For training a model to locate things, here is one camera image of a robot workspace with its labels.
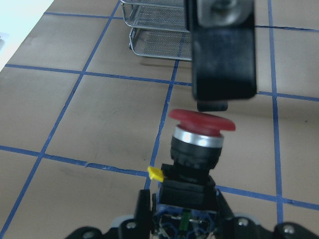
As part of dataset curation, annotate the red emergency stop button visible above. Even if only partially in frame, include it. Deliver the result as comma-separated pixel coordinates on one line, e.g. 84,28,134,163
148,109,236,239

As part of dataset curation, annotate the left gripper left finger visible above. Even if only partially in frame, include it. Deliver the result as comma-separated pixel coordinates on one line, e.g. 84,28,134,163
134,189,152,239

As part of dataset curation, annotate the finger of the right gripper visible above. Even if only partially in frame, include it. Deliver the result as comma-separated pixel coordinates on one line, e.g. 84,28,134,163
186,0,257,101
197,101,228,112

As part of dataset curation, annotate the wire mesh shelf rack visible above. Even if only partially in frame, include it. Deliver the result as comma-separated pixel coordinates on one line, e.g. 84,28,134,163
121,0,191,61

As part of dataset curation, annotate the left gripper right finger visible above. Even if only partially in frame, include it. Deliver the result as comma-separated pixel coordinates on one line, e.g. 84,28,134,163
215,189,234,239

